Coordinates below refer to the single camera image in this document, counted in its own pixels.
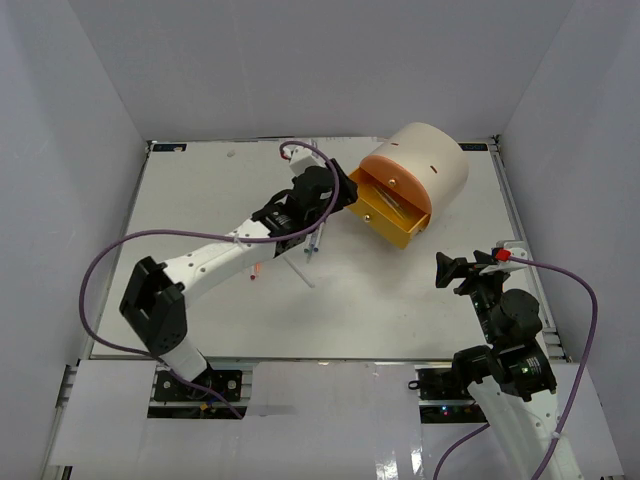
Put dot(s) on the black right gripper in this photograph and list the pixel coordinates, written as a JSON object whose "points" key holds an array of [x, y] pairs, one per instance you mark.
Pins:
{"points": [[448, 268]]}

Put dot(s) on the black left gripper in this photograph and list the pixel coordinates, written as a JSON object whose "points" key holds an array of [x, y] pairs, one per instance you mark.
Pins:
{"points": [[347, 188]]}

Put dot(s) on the yellow drawer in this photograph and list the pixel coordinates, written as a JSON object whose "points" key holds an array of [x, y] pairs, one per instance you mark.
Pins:
{"points": [[375, 213]]}

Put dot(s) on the thin green pen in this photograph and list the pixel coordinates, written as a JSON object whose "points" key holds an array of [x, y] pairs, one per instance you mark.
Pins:
{"points": [[400, 212]]}

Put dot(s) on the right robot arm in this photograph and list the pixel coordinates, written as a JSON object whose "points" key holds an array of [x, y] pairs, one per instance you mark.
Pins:
{"points": [[510, 376]]}

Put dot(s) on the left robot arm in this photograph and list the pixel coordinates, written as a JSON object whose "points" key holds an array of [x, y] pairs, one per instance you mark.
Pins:
{"points": [[158, 294]]}

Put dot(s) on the blue cap white marker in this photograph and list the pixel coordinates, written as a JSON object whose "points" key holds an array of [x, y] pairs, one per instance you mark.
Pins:
{"points": [[316, 239]]}

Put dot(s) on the white pen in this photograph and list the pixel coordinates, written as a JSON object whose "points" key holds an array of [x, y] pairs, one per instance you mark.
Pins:
{"points": [[299, 272]]}

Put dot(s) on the pink top drawer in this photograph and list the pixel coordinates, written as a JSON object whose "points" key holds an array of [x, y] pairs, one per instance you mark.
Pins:
{"points": [[399, 179]]}

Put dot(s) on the cream round drawer cabinet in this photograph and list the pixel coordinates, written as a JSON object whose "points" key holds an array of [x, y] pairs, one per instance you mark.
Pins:
{"points": [[433, 157]]}

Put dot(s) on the dark XDOF logo sticker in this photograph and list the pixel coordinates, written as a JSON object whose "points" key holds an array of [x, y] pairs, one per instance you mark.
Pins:
{"points": [[473, 146]]}

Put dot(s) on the left XDOF logo sticker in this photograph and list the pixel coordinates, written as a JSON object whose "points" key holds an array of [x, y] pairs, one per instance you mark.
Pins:
{"points": [[169, 147]]}

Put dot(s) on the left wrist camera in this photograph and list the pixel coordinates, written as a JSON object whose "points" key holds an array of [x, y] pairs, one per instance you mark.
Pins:
{"points": [[301, 159]]}

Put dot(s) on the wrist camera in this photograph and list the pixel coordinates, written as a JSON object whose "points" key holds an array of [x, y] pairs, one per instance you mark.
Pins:
{"points": [[301, 159], [506, 257]]}

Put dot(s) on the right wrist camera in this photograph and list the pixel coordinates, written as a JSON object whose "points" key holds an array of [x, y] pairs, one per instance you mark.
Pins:
{"points": [[506, 257]]}

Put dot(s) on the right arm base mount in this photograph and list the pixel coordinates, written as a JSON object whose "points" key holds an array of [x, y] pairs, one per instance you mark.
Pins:
{"points": [[442, 398]]}

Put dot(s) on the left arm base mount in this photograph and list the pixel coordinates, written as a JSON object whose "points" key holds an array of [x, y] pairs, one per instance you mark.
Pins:
{"points": [[222, 394]]}

